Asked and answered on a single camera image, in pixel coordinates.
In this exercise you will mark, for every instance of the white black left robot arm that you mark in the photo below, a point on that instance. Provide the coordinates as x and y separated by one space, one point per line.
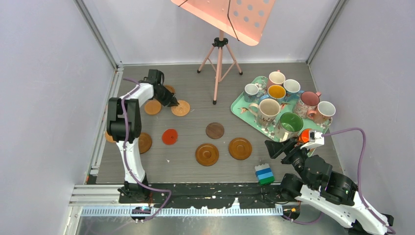
124 126

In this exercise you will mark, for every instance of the woven rattan coaster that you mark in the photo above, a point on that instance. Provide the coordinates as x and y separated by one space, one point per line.
182 109
109 138

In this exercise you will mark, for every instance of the red round paper coaster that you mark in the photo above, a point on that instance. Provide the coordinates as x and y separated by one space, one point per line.
170 137

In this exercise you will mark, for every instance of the orange mug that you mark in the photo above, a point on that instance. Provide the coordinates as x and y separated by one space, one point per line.
304 136

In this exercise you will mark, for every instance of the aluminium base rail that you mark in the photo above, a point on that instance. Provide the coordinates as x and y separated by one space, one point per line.
182 200

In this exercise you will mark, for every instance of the peach mug white inside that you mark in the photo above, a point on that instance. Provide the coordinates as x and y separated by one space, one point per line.
323 112

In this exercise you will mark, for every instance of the ridged brown coaster front right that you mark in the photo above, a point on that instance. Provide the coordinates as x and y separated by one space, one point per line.
240 148

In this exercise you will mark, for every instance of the mint green floral tray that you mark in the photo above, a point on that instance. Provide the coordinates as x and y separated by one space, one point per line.
240 108

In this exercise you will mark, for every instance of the pink music stand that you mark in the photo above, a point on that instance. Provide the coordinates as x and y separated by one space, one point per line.
244 20

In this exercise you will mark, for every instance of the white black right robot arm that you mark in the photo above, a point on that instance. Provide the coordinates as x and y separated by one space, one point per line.
332 193

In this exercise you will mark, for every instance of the green inside cream mug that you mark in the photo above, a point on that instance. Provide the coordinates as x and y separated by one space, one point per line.
288 126

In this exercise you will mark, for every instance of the pink white inside mug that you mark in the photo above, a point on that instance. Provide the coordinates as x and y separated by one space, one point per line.
276 78

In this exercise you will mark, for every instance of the light plain wooden coaster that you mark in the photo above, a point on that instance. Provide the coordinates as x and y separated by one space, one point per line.
152 107

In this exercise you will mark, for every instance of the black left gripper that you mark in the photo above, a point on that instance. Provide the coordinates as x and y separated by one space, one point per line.
167 102

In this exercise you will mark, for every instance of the white inside teal mug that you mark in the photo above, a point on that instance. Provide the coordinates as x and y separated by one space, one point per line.
292 88

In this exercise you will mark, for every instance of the blue green toy brick stack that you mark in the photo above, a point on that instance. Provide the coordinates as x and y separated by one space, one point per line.
264 174

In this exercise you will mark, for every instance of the ridged brown coaster back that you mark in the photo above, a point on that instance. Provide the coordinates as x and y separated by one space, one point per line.
170 88

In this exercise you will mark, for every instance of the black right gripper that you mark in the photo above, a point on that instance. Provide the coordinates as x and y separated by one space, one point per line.
274 148

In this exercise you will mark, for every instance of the cream shell pattern mug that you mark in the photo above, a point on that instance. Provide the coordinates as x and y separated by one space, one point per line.
265 112

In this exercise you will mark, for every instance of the large ridged brown wooden coaster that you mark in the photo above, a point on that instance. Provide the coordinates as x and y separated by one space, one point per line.
144 143

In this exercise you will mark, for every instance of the ridged brown coaster front left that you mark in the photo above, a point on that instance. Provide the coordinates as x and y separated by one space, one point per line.
207 154

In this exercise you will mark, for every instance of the dark walnut flat coaster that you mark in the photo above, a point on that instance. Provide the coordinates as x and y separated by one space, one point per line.
215 130

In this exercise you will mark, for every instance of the pink inside floral mug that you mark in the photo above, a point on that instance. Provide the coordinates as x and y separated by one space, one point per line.
307 101

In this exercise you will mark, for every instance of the yellow inside blue mug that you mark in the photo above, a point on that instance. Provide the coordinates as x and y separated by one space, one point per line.
277 93

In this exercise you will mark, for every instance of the small blue patterned mug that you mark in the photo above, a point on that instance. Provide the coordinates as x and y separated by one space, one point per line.
250 92

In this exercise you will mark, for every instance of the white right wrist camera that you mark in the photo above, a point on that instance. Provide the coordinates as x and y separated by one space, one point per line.
316 140

